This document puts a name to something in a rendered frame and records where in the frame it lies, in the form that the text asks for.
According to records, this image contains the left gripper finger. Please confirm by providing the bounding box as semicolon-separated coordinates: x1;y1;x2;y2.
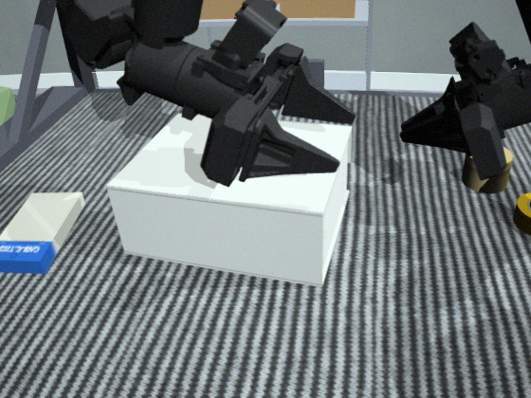
400;96;471;156
401;77;463;131

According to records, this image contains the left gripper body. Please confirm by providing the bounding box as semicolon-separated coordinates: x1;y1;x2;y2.
454;59;531;180

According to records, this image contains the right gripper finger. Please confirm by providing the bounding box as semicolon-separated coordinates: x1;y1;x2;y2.
281;56;356;124
238;107;340;182

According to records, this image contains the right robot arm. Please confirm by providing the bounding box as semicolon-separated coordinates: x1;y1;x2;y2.
56;0;287;105

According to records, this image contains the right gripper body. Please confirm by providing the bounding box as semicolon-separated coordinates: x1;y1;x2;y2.
174;43;303;188

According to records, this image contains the yellow roll of tape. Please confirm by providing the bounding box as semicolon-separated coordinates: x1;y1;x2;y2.
513;192;531;236

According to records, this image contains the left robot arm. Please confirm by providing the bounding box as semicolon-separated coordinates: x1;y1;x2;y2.
449;0;531;100

